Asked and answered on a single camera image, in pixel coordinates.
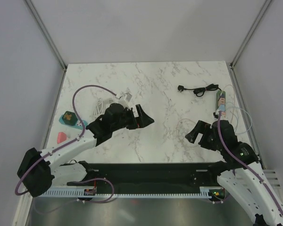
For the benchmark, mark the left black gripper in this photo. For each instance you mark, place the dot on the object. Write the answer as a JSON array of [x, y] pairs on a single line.
[[142, 121]]

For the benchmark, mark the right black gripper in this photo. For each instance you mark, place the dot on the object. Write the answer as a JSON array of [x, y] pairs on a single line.
[[202, 127]]

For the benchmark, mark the pink USB charger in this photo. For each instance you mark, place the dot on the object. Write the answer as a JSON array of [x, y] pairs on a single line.
[[221, 101]]

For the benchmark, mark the green power strip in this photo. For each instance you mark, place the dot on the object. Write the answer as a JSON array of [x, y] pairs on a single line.
[[217, 112]]

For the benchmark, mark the blue USB charger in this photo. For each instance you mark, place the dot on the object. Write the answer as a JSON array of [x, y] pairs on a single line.
[[221, 108]]

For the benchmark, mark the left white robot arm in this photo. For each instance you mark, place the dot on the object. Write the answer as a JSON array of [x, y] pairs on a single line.
[[36, 169]]

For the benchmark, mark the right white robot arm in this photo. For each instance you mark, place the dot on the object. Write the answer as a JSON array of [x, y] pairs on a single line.
[[240, 173]]

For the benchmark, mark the pink plug adapter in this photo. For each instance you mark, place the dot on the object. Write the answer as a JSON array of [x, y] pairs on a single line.
[[61, 137]]

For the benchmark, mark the white power strip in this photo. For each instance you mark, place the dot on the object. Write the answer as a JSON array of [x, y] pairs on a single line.
[[77, 130]]

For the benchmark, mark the teal block with orange top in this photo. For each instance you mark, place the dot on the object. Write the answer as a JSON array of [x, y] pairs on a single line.
[[68, 118]]

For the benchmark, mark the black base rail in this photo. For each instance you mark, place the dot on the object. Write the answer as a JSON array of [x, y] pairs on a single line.
[[151, 177]]

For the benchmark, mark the white slotted cable duct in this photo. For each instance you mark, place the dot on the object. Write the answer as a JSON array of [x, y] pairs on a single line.
[[89, 192]]

